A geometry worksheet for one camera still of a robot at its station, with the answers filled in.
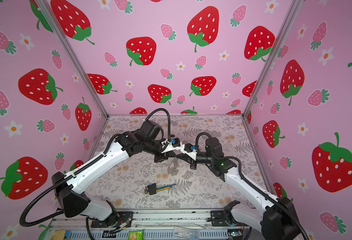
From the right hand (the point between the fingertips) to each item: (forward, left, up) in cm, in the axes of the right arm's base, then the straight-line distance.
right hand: (177, 155), depth 72 cm
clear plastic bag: (-28, -9, -22) cm, 37 cm away
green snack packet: (-32, +16, -21) cm, 42 cm away
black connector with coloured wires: (-10, +14, -23) cm, 29 cm away
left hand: (0, +1, +2) cm, 2 cm away
